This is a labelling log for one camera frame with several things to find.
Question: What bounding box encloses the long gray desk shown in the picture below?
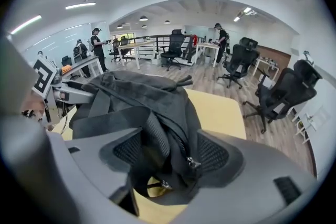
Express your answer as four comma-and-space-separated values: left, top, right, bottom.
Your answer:
61, 56, 104, 80

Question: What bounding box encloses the black backpack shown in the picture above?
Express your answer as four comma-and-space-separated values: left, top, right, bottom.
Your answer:
68, 70, 204, 205

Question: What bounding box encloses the black metal railing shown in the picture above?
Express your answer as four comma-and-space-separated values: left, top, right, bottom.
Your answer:
130, 34, 206, 63

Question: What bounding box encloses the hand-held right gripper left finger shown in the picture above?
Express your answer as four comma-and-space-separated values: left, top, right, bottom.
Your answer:
48, 127, 145, 199

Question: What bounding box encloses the white cardboard box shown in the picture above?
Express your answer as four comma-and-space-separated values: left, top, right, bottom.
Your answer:
259, 76, 277, 89

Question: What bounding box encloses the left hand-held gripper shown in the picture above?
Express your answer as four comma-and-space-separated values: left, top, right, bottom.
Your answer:
30, 56, 96, 105

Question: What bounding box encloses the small light wooden desk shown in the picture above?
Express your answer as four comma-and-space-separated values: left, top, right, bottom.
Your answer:
195, 42, 221, 68

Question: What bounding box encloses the yellow wooden table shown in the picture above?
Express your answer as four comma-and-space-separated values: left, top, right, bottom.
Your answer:
47, 88, 247, 224

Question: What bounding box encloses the wooden desk with white legs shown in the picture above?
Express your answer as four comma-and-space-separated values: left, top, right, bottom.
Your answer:
117, 41, 157, 70

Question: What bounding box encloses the ceiling tube light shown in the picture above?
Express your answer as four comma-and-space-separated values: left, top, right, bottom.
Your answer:
10, 15, 43, 35
65, 2, 97, 10

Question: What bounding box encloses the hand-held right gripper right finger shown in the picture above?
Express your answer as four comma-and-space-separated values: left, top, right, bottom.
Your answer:
183, 129, 318, 224

